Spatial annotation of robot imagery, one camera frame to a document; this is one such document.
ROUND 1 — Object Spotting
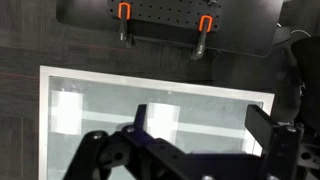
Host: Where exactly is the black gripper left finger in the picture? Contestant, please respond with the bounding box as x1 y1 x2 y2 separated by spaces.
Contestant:
63 104 187 180

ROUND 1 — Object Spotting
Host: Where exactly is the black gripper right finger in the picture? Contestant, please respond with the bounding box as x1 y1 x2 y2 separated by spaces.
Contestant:
245 105 304 180

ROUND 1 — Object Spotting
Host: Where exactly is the black cart table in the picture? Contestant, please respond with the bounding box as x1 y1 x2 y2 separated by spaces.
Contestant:
56 0 283 56

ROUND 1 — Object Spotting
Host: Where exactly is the orange black clamp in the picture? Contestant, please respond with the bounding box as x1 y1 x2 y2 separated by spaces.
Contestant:
191 15 213 60
118 2 133 48

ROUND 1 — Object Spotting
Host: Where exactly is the black perforated mounting board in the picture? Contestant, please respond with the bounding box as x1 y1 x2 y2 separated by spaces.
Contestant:
107 0 222 31

